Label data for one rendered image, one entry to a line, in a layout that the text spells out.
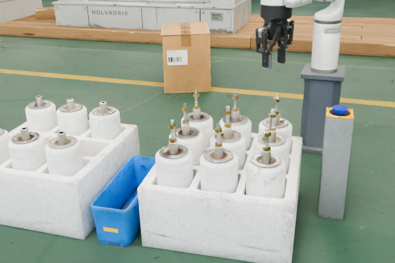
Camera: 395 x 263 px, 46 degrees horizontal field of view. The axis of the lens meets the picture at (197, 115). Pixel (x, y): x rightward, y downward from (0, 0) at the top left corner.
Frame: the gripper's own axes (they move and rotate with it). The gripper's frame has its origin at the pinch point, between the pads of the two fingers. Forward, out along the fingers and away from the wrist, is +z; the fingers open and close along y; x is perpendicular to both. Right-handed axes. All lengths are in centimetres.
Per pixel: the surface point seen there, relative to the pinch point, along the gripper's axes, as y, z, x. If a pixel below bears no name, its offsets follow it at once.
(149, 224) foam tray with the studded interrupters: 30, 39, -17
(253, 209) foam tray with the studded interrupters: 18.3, 31.1, 7.0
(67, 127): 23, 26, -61
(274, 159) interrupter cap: 9.2, 21.7, 6.7
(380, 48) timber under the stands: -188, 42, -42
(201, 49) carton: -72, 25, -87
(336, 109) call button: -12.6, 14.1, 11.7
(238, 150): 6.6, 24.2, -6.1
